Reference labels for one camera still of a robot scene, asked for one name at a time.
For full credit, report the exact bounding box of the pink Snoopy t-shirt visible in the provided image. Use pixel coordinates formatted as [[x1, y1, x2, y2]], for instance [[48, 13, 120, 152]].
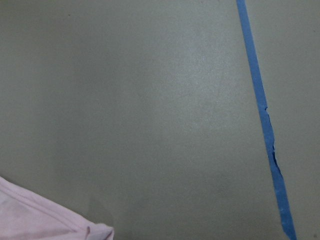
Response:
[[0, 178, 115, 240]]

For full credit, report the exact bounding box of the long blue tape strip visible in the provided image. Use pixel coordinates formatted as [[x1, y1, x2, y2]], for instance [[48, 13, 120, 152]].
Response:
[[236, 0, 297, 240]]

